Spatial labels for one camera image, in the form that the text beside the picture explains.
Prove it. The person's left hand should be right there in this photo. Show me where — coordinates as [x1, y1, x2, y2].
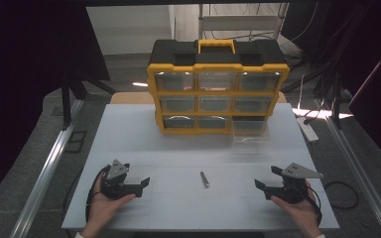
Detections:
[84, 179, 137, 233]

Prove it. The dark curtain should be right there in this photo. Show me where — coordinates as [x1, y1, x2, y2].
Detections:
[0, 0, 111, 212]
[281, 0, 381, 167]

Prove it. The white power cable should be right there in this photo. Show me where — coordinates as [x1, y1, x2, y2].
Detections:
[297, 73, 325, 119]

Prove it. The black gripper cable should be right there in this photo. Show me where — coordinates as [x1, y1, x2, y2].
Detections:
[84, 165, 111, 223]
[307, 184, 323, 227]

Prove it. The black cable loop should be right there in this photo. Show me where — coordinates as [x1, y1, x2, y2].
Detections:
[322, 180, 360, 210]

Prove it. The clear plastic drawer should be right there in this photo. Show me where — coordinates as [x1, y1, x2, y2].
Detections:
[231, 115, 272, 154]

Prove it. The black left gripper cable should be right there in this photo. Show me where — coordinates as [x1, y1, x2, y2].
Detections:
[84, 165, 111, 223]

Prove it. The person's right hand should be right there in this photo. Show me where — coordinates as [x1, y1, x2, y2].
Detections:
[270, 180, 322, 237]

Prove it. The small metal cylinder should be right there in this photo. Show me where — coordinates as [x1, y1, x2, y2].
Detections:
[199, 171, 210, 189]

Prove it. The black metal stand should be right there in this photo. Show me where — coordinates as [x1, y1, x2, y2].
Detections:
[60, 74, 87, 131]

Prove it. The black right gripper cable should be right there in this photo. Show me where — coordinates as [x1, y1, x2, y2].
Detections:
[307, 184, 323, 227]

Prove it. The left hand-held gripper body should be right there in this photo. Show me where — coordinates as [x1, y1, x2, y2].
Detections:
[99, 159, 130, 200]

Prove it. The grey metal shelf frame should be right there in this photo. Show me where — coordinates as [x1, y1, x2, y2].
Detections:
[197, 3, 290, 42]

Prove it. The wooden table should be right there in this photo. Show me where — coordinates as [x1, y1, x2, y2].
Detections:
[109, 91, 288, 105]

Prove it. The black floor frame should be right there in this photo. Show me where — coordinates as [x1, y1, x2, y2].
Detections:
[63, 130, 88, 154]

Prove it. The aluminium rail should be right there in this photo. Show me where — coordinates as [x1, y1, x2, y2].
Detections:
[323, 116, 381, 238]
[7, 98, 85, 238]

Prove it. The white power strip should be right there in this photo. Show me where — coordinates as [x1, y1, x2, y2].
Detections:
[296, 116, 320, 144]

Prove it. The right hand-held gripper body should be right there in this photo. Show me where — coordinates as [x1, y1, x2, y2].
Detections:
[279, 162, 324, 204]

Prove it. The yellow and black organizer cabinet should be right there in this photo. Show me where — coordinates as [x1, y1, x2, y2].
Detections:
[146, 39, 291, 136]

